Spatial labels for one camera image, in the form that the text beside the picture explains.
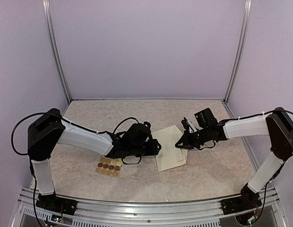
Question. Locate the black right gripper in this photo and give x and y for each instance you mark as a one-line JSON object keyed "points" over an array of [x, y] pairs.
{"points": [[185, 139]]}

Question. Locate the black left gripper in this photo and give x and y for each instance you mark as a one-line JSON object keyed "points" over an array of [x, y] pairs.
{"points": [[153, 150]]}

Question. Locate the cream paper envelope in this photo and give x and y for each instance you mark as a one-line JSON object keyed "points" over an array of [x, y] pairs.
{"points": [[169, 156]]}

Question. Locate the round seal sticker sheet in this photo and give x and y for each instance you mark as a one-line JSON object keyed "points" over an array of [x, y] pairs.
{"points": [[109, 167]]}

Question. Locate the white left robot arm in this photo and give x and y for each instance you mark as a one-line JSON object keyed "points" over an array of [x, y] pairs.
{"points": [[51, 129]]}

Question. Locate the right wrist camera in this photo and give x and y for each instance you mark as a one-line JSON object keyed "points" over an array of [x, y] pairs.
{"points": [[188, 125]]}

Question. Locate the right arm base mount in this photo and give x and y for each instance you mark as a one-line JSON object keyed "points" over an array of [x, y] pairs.
{"points": [[246, 201]]}

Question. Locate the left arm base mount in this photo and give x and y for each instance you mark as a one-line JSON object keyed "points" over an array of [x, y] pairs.
{"points": [[57, 204]]}

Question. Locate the front aluminium rail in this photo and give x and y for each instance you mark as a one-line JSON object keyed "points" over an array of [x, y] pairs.
{"points": [[92, 213]]}

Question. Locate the right aluminium corner post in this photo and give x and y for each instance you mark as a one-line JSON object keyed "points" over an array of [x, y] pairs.
{"points": [[239, 51]]}

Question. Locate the aluminium corner post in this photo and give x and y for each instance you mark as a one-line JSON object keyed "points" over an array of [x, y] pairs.
{"points": [[55, 51], [239, 51]]}

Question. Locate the left aluminium corner post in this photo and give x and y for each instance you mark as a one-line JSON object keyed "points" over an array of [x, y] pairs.
{"points": [[55, 51]]}

